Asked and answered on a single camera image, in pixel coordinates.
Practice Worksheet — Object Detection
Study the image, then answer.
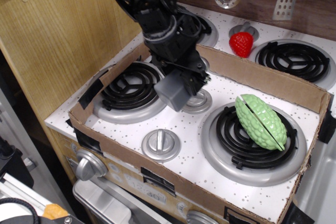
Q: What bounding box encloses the silver hanging slotted spatula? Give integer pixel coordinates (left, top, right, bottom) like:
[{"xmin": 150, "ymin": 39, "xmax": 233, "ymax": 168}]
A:
[{"xmin": 272, "ymin": 0, "xmax": 296, "ymax": 22}]

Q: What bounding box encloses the silver oven door handle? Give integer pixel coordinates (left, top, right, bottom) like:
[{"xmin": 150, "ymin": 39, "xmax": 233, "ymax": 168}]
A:
[{"xmin": 72, "ymin": 180, "xmax": 169, "ymax": 223}]

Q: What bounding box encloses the grey pepper shaker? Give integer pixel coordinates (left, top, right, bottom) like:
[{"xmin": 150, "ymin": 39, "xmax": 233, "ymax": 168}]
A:
[{"xmin": 154, "ymin": 70, "xmax": 192, "ymax": 112}]

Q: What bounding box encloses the red toy strawberry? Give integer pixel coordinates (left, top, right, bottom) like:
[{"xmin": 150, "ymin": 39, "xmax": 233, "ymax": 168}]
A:
[{"xmin": 229, "ymin": 32, "xmax": 254, "ymax": 58}]

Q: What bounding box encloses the silver oven dial left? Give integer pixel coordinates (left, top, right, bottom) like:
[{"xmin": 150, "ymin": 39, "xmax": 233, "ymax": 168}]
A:
[{"xmin": 76, "ymin": 149, "xmax": 108, "ymax": 181}]

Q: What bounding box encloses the back right stove burner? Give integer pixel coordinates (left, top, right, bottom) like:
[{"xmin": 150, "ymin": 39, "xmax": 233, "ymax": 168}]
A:
[{"xmin": 248, "ymin": 39, "xmax": 335, "ymax": 90}]

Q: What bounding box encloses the silver oven dial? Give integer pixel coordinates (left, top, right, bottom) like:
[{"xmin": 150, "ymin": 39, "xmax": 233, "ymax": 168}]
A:
[
  {"xmin": 76, "ymin": 149, "xmax": 108, "ymax": 181},
  {"xmin": 186, "ymin": 210, "xmax": 218, "ymax": 224}
]

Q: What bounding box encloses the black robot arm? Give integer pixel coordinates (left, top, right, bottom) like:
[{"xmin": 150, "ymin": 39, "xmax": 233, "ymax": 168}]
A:
[{"xmin": 115, "ymin": 0, "xmax": 209, "ymax": 95}]

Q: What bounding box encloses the silver front stove knob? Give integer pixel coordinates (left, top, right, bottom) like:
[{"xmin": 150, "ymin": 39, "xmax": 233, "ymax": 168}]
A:
[{"xmin": 141, "ymin": 129, "xmax": 181, "ymax": 163}]

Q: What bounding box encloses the front left stove burner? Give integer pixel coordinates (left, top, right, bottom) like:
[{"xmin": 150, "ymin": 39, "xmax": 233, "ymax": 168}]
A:
[{"xmin": 93, "ymin": 61, "xmax": 166, "ymax": 124}]

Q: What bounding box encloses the stove burner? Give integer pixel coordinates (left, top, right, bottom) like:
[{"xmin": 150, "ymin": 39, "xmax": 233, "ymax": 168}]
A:
[
  {"xmin": 93, "ymin": 61, "xmax": 166, "ymax": 124},
  {"xmin": 201, "ymin": 103, "xmax": 307, "ymax": 187},
  {"xmin": 178, "ymin": 5, "xmax": 219, "ymax": 48},
  {"xmin": 248, "ymin": 39, "xmax": 335, "ymax": 90}
]

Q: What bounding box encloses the silver stove knob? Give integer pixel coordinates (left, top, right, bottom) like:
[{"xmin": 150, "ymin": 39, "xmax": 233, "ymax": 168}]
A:
[
  {"xmin": 141, "ymin": 129, "xmax": 181, "ymax": 163},
  {"xmin": 182, "ymin": 89, "xmax": 213, "ymax": 114},
  {"xmin": 229, "ymin": 22, "xmax": 259, "ymax": 41}
]

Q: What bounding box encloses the front right stove burner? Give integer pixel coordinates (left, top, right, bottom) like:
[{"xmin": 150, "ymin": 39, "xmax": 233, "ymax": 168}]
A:
[{"xmin": 201, "ymin": 103, "xmax": 307, "ymax": 187}]

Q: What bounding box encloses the oven clock display panel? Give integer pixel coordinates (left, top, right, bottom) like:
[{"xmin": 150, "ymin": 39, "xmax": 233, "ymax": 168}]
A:
[{"xmin": 124, "ymin": 175, "xmax": 166, "ymax": 205}]

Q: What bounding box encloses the green bitter melon toy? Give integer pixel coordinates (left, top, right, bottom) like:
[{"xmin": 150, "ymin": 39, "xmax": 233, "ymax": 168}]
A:
[{"xmin": 235, "ymin": 94, "xmax": 287, "ymax": 151}]

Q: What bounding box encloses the orange object bottom left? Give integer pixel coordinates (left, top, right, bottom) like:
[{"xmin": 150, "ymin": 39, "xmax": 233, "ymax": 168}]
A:
[{"xmin": 42, "ymin": 204, "xmax": 69, "ymax": 220}]

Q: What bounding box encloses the silver back stove knob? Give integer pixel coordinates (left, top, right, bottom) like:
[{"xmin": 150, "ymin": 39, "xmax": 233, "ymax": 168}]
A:
[{"xmin": 229, "ymin": 22, "xmax": 259, "ymax": 41}]

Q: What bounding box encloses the silver oven dial right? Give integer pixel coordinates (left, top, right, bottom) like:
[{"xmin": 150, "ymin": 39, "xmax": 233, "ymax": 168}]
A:
[{"xmin": 186, "ymin": 210, "xmax": 218, "ymax": 224}]

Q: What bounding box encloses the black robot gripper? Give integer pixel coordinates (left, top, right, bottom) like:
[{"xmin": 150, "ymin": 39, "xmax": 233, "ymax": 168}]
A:
[{"xmin": 144, "ymin": 14, "xmax": 209, "ymax": 95}]

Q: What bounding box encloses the silver centre stove knob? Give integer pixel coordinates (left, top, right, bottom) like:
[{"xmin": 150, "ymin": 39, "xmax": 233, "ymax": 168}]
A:
[{"xmin": 182, "ymin": 89, "xmax": 213, "ymax": 114}]

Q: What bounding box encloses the black cable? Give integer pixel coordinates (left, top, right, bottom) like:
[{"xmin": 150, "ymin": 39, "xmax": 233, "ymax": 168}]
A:
[{"xmin": 0, "ymin": 197, "xmax": 40, "ymax": 224}]

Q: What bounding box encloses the back left stove burner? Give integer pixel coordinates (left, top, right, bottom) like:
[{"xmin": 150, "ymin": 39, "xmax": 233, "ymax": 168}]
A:
[{"xmin": 178, "ymin": 5, "xmax": 219, "ymax": 48}]

